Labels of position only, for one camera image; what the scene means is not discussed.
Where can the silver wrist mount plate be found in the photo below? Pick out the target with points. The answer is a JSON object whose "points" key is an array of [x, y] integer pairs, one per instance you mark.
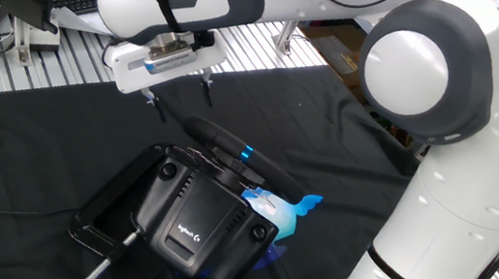
{"points": [[168, 57]]}

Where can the brown cardboard box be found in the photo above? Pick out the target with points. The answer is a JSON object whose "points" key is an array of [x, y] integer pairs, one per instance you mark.
{"points": [[335, 54]]}

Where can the white paper sheets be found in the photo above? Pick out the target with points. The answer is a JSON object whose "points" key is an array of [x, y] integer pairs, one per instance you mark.
{"points": [[75, 19]]}

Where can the aluminium corner bracket foot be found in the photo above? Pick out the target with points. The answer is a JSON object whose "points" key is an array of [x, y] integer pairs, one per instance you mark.
{"points": [[285, 39]]}

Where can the black C-clamp frame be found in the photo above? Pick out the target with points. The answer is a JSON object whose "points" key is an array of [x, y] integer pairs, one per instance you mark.
{"points": [[84, 234]]}

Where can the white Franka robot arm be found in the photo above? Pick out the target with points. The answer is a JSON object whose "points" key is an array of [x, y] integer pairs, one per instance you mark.
{"points": [[437, 234]]}

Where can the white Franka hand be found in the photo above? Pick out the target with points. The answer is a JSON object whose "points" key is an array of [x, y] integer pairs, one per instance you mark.
{"points": [[127, 71]]}

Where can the black cloth with blue print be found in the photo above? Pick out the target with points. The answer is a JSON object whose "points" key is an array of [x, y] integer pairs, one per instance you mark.
{"points": [[58, 142]]}

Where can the black Logitech wheel base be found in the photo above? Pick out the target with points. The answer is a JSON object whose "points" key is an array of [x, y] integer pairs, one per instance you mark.
{"points": [[200, 211]]}

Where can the black steering wheel blue stripe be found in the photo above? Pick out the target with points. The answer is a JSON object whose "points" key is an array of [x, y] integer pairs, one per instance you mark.
{"points": [[211, 133]]}

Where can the small aluminium bracket post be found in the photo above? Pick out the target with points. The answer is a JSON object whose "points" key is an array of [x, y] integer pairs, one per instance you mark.
{"points": [[22, 54]]}

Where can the silver clamp screw rod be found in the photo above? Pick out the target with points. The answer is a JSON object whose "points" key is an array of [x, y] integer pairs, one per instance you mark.
{"points": [[101, 270]]}

